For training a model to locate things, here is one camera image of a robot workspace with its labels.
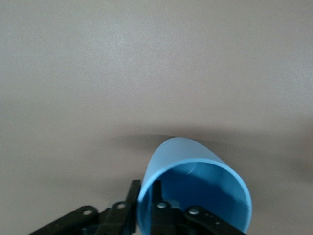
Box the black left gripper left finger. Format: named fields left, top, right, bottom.
left=28, top=180, right=141, bottom=235

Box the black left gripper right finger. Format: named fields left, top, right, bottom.
left=150, top=180, right=247, bottom=235

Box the blue plastic cup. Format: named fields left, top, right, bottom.
left=136, top=137, right=252, bottom=235

